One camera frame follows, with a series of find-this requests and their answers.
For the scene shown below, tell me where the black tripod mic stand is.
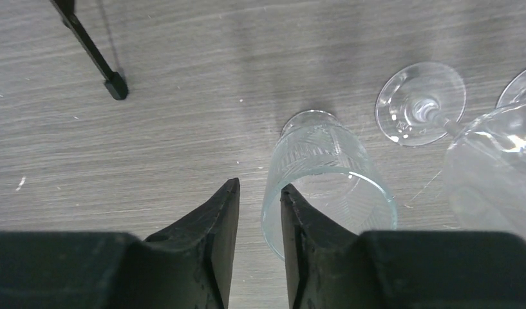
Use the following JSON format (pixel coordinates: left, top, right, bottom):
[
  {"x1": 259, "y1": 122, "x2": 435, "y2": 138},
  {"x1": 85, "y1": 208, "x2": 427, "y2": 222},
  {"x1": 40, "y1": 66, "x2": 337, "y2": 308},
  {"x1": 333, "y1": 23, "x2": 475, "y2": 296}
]
[{"x1": 50, "y1": 0, "x2": 129, "y2": 100}]

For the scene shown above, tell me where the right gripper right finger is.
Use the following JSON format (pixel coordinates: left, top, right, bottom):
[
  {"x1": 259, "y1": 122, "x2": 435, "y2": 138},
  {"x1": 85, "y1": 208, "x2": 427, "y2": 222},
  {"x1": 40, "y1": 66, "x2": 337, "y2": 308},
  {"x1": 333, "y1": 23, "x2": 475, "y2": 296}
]
[{"x1": 281, "y1": 185, "x2": 526, "y2": 308}]

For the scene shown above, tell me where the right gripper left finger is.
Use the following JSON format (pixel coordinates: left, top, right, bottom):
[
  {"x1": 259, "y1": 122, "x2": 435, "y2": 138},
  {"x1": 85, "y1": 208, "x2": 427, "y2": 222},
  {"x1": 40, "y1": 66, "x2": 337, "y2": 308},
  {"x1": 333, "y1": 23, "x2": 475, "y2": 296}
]
[{"x1": 0, "y1": 178, "x2": 240, "y2": 308}]

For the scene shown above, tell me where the clear wine glass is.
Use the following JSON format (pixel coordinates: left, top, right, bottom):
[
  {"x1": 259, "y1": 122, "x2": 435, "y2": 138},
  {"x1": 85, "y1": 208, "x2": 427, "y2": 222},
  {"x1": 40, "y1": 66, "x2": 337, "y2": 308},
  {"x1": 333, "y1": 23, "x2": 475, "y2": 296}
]
[
  {"x1": 261, "y1": 109, "x2": 398, "y2": 259},
  {"x1": 496, "y1": 69, "x2": 526, "y2": 108},
  {"x1": 375, "y1": 61, "x2": 526, "y2": 248}
]

